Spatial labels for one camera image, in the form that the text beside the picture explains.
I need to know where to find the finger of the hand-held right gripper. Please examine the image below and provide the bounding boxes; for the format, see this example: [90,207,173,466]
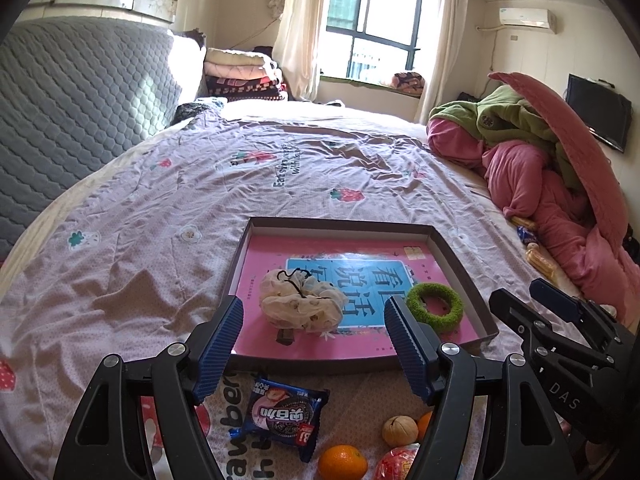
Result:
[489,287,626,376]
[530,278,618,331]

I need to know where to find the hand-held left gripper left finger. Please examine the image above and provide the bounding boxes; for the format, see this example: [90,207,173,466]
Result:
[52,295,246,480]

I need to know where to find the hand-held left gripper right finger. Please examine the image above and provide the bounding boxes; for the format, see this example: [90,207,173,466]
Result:
[382,295,583,480]

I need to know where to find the red white snack packet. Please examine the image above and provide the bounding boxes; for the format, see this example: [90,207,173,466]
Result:
[372,442,421,480]

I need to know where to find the grey cardboard tray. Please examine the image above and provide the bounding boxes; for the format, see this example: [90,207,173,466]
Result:
[220,216,500,376]

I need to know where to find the walnut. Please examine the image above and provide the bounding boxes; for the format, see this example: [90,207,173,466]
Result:
[382,414,419,447]

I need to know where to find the blue cookie packet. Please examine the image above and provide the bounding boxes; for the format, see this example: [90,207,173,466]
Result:
[229,375,330,463]

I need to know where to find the pink quilt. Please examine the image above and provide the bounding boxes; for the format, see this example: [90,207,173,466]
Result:
[426,117,640,321]

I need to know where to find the printed lilac bed sheet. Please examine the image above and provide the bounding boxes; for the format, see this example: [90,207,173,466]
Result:
[0,105,586,480]

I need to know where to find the black television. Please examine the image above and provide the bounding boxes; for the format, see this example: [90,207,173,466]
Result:
[565,74,633,153]

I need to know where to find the green blanket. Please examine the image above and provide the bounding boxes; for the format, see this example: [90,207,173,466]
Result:
[432,84,583,191]

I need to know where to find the dark cloth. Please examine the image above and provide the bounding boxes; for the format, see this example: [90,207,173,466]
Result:
[177,100,226,123]

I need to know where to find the folded patterned blanket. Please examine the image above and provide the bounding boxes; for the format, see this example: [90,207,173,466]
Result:
[391,71,426,95]

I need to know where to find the cream curtain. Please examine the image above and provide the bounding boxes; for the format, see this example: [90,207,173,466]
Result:
[272,0,333,103]
[422,0,471,123]

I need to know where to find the stack of folded blankets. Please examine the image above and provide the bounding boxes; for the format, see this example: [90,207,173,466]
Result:
[202,47,291,103]

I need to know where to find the white air conditioner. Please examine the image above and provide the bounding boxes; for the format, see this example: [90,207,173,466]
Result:
[498,6,558,36]

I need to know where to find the grey quilted headboard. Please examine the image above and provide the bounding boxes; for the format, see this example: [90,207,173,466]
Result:
[0,15,206,256]

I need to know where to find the dark framed window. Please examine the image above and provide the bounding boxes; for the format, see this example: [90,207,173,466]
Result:
[320,0,431,86]

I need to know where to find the green fuzzy ring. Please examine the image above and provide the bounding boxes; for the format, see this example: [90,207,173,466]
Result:
[405,282,465,333]

